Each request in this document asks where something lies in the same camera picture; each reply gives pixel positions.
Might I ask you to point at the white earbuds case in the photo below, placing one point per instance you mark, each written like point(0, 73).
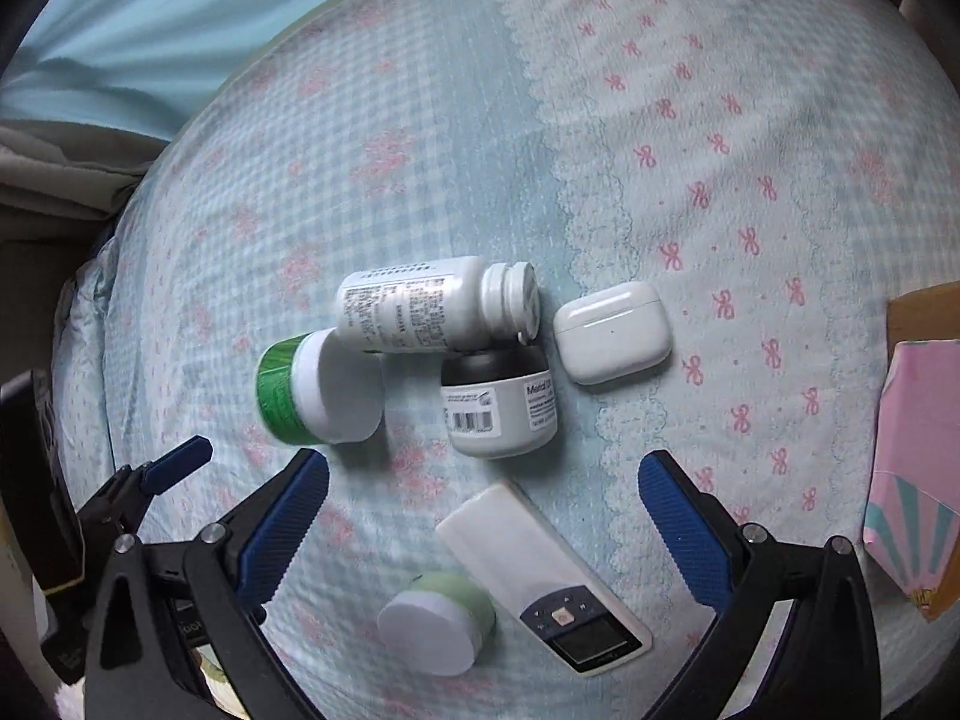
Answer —
point(611, 334)

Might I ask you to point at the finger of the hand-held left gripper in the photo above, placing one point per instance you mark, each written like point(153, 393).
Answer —
point(180, 457)

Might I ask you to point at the white jar with black lid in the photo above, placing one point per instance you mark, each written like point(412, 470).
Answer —
point(502, 412)

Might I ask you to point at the light blue cloth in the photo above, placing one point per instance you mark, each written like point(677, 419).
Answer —
point(150, 15)

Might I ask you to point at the pale green jar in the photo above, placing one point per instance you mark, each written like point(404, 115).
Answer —
point(427, 626)

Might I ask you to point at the beige curtain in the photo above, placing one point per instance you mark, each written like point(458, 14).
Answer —
point(45, 172)

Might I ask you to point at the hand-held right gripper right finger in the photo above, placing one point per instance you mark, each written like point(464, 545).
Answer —
point(682, 525)

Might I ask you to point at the pink printed cardboard box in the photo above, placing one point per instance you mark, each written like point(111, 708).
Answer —
point(915, 465)

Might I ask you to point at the white remote control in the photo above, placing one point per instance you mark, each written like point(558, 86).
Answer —
point(510, 547)

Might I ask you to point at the pale green bed sheet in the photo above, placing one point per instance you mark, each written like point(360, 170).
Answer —
point(238, 73)

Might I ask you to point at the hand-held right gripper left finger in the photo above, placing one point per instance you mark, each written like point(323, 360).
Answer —
point(289, 517)

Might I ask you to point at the white jar with green label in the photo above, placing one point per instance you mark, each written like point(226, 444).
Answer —
point(330, 390)

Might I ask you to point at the blue printed pillow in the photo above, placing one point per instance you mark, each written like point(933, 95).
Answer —
point(82, 330)

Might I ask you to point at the white pill bottle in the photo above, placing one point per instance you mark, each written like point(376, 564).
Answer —
point(412, 307)

